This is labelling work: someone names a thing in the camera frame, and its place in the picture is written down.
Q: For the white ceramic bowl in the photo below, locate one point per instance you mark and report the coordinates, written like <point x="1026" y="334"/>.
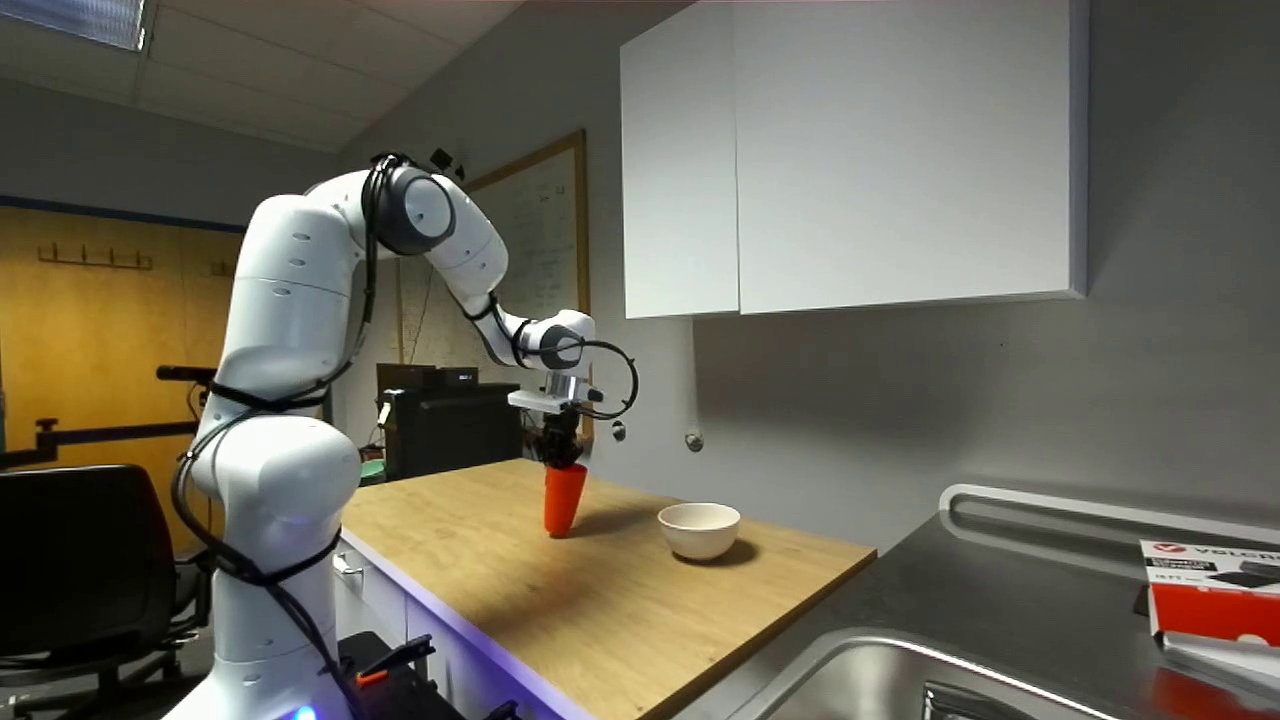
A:
<point x="697" y="529"/>

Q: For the orange plastic cup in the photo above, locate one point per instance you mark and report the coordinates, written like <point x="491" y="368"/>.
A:
<point x="566" y="503"/>

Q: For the small round wall knob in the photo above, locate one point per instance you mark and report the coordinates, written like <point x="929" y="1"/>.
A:
<point x="617" y="429"/>
<point x="692" y="441"/>

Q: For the black camera on stand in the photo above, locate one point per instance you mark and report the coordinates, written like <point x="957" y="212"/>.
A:
<point x="185" y="372"/>

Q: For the stainless steel sink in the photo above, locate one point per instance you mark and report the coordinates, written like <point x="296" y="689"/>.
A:
<point x="921" y="681"/>

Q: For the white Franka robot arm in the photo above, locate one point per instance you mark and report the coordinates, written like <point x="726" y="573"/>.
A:
<point x="285" y="403"/>

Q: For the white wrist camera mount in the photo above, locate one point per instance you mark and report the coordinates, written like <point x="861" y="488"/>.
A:
<point x="546" y="397"/>

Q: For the small black wall camera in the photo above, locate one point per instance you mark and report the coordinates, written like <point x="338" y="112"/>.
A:
<point x="444" y="160"/>

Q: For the white wall cabinet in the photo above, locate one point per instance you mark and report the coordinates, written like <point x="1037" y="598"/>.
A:
<point x="855" y="152"/>

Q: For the ceiling light panel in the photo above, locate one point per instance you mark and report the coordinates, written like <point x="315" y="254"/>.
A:
<point x="73" y="20"/>

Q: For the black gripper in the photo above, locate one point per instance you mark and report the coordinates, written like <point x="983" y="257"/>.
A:
<point x="557" y="426"/>

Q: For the black office chair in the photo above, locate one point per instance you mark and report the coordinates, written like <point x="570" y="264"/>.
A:
<point x="80" y="561"/>

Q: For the wall coat hook rail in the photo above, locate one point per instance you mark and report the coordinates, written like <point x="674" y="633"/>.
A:
<point x="92" y="257"/>

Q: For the red and white box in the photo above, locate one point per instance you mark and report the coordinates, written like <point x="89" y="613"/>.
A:
<point x="1214" y="605"/>

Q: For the black box on counter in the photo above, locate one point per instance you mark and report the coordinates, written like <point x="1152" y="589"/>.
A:
<point x="444" y="426"/>

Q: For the black and red device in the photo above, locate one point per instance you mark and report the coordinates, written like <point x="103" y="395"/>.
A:
<point x="387" y="674"/>

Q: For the framed whiteboard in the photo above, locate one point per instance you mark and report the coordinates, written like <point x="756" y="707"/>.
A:
<point x="546" y="224"/>

